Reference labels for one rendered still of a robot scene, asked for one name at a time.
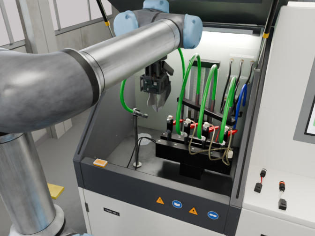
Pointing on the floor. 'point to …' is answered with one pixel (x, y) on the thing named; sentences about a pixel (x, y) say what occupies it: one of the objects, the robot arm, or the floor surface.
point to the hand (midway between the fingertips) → (158, 107)
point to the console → (283, 114)
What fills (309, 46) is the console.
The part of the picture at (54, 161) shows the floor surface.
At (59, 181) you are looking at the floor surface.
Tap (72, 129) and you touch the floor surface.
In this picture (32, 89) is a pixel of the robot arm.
